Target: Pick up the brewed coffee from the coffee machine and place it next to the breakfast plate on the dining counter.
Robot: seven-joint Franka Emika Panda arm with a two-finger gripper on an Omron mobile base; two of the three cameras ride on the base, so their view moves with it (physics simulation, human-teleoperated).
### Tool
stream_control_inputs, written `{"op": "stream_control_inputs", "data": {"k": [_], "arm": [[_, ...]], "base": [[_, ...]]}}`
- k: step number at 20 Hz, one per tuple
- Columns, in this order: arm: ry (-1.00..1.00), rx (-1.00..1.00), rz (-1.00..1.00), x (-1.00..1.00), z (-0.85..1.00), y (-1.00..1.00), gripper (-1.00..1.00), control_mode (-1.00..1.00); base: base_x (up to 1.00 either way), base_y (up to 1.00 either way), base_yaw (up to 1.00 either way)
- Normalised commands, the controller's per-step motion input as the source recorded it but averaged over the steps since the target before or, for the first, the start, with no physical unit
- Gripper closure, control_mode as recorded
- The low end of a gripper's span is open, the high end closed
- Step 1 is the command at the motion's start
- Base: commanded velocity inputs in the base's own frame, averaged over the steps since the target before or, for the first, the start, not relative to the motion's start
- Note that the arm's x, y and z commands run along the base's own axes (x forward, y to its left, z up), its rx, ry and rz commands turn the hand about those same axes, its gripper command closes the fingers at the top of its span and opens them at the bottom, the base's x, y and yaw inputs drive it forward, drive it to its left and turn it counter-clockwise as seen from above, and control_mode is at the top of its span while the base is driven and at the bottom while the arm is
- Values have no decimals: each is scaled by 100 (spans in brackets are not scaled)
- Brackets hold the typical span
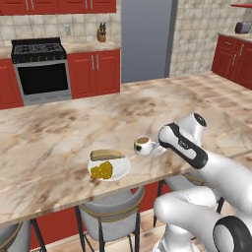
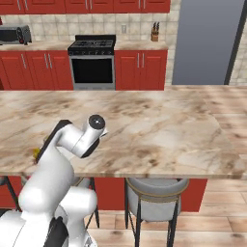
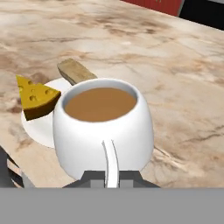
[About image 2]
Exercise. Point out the narrow red base cupboards run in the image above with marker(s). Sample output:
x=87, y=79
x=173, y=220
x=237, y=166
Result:
x=141, y=70

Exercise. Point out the red wall cupboards run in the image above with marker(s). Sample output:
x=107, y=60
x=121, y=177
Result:
x=87, y=5

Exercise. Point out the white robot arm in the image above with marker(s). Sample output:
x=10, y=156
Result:
x=48, y=180

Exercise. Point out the yellow food item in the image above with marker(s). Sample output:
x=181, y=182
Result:
x=36, y=153

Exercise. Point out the white wall outlet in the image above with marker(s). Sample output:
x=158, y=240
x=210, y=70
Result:
x=123, y=29

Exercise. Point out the silver toaster oven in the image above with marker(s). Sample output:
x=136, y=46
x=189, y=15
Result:
x=13, y=34

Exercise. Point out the red island counter base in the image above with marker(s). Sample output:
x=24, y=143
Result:
x=109, y=193

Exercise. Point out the wide red base cupboards run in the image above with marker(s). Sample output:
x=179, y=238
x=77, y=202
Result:
x=35, y=70

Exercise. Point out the wooden knife block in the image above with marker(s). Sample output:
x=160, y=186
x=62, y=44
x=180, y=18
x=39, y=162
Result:
x=155, y=33

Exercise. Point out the black and steel stove oven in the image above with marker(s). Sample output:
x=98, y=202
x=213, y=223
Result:
x=92, y=64

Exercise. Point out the grey fridge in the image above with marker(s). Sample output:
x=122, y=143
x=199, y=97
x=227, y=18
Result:
x=205, y=41

